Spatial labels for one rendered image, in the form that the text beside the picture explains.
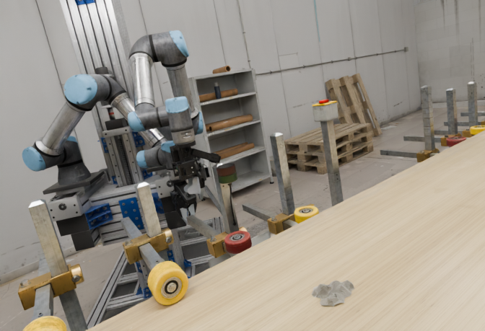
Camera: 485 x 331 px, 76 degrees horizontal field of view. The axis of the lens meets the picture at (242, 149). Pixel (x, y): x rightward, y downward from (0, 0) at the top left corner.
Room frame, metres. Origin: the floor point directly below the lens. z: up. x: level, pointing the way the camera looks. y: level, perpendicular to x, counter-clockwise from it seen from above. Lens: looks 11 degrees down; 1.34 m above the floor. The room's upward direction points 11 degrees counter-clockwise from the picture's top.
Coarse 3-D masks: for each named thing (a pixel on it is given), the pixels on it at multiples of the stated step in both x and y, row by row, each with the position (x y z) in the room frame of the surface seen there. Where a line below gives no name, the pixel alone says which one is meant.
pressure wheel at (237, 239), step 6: (228, 234) 0.89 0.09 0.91; (234, 234) 0.89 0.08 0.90; (240, 234) 0.88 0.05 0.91; (246, 234) 0.87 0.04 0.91; (228, 240) 0.85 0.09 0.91; (234, 240) 0.85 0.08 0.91; (240, 240) 0.84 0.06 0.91; (246, 240) 0.84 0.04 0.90; (228, 246) 0.84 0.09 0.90; (234, 246) 0.83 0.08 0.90; (240, 246) 0.83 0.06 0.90; (246, 246) 0.84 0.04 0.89; (234, 252) 0.83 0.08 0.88
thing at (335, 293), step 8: (320, 288) 0.56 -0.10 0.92; (328, 288) 0.56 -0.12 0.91; (336, 288) 0.55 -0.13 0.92; (344, 288) 0.55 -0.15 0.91; (352, 288) 0.56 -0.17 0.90; (320, 296) 0.55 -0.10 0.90; (328, 296) 0.53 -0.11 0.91; (336, 296) 0.53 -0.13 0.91; (344, 296) 0.54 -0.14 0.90; (320, 304) 0.53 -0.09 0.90; (328, 304) 0.52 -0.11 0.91
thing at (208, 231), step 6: (192, 216) 1.21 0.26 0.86; (192, 222) 1.16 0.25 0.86; (198, 222) 1.14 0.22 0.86; (198, 228) 1.11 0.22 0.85; (204, 228) 1.08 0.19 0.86; (210, 228) 1.07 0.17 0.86; (204, 234) 1.07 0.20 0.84; (210, 234) 1.02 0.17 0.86; (216, 234) 1.01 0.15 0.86; (228, 252) 0.91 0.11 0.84
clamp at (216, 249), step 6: (240, 228) 1.00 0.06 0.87; (222, 234) 0.98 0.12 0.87; (216, 240) 0.94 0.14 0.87; (222, 240) 0.94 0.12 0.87; (210, 246) 0.94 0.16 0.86; (216, 246) 0.92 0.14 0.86; (222, 246) 0.93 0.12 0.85; (210, 252) 0.95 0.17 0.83; (216, 252) 0.92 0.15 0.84; (222, 252) 0.93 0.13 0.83
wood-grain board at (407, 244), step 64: (384, 192) 1.00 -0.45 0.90; (448, 192) 0.91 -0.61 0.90; (256, 256) 0.75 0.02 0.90; (320, 256) 0.69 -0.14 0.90; (384, 256) 0.65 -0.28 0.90; (448, 256) 0.60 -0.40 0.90; (128, 320) 0.59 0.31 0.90; (192, 320) 0.56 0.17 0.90; (256, 320) 0.52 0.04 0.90; (320, 320) 0.49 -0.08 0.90; (384, 320) 0.47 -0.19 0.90; (448, 320) 0.44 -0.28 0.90
